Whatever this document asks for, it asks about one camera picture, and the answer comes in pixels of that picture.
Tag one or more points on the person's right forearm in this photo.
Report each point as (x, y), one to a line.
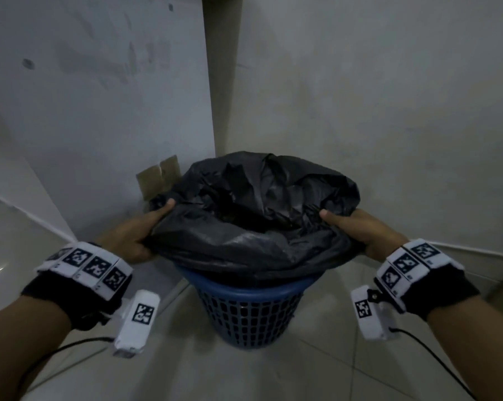
(481, 350)

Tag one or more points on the left wristband with markers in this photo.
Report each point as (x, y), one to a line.
(67, 296)

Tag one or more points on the person's left hand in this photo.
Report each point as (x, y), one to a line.
(134, 238)

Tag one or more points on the wristband with markers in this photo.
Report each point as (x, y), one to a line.
(67, 296)
(439, 292)

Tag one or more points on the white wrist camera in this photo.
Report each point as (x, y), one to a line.
(136, 325)
(372, 317)

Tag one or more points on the new black trash bag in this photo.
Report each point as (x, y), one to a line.
(255, 246)

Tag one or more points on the narrow brown tape patch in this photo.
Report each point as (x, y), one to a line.
(170, 167)

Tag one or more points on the right wristband with markers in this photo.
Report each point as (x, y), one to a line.
(439, 292)

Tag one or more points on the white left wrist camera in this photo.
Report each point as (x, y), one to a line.
(136, 325)

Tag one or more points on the blue plastic waste basket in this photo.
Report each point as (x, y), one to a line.
(251, 313)

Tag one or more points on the person's right hand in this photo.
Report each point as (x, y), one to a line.
(368, 235)

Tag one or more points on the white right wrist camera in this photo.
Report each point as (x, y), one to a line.
(372, 317)

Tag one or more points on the wide brown tape patch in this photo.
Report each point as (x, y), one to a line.
(150, 182)

